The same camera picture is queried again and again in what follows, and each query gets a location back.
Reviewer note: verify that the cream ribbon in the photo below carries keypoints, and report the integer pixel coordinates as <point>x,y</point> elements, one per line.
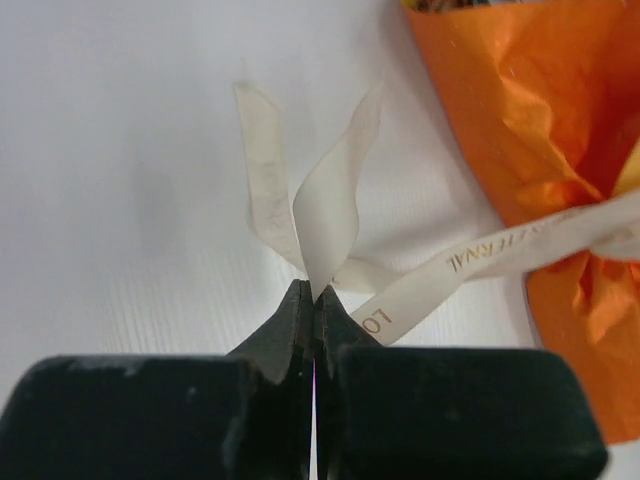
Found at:
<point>315,228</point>

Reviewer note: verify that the orange wrapping paper sheet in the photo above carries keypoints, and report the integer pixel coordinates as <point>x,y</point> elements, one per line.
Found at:
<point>543,98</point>

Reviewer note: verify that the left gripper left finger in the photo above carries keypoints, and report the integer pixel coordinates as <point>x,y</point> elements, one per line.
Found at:
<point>242,415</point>

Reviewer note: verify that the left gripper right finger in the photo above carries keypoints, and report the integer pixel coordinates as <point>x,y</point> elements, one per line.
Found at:
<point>446,413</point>

